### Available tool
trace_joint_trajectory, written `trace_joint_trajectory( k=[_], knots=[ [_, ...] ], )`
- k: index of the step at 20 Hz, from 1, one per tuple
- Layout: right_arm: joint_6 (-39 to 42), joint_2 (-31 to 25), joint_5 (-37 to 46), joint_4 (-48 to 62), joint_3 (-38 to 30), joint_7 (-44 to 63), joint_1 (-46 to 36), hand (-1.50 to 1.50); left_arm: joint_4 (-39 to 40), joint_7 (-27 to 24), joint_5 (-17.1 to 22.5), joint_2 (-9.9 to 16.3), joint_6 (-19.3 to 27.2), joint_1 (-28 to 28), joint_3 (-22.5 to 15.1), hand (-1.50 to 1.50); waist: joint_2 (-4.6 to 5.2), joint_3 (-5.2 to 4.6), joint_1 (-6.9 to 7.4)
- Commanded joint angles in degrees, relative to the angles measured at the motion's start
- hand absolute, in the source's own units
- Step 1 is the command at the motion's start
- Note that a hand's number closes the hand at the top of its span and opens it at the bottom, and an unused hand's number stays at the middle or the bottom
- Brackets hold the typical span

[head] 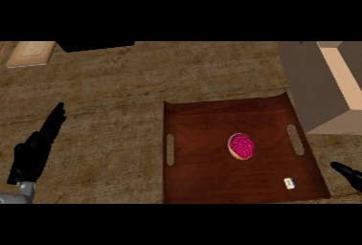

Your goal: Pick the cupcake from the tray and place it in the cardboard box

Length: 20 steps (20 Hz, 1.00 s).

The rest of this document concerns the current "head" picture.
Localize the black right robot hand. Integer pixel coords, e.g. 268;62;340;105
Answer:
330;161;362;193

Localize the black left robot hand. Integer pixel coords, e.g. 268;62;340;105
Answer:
6;101;68;186

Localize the brown wooden tray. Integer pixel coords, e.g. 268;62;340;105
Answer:
161;91;333;204

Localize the grey cardboard box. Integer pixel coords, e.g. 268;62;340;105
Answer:
277;41;362;136

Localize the small white tag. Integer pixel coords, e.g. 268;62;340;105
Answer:
283;177;297;190

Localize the pale wooden cabinet door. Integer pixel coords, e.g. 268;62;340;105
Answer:
5;41;58;69

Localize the black appliance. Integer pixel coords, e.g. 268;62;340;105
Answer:
55;41;138;54

